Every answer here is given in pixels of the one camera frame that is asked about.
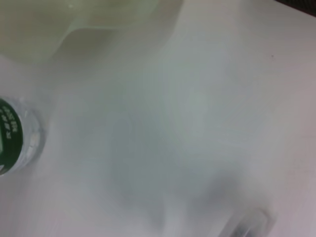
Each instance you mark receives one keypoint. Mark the green glass fruit bowl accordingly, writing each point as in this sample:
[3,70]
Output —
[37,24]

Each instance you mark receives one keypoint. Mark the black mesh pen holder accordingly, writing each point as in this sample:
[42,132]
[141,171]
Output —
[301,6]

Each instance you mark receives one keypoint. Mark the clear water bottle green label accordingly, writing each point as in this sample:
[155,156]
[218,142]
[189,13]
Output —
[14,138]

